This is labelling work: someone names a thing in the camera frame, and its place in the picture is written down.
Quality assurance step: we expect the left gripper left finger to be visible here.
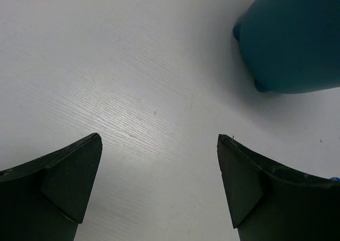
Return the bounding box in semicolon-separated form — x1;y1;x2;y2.
1;133;103;240

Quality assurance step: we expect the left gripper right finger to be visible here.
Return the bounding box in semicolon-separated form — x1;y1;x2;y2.
217;135;339;240

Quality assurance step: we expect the teal bin with yellow rim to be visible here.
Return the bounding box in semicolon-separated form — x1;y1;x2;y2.
233;0;339;94

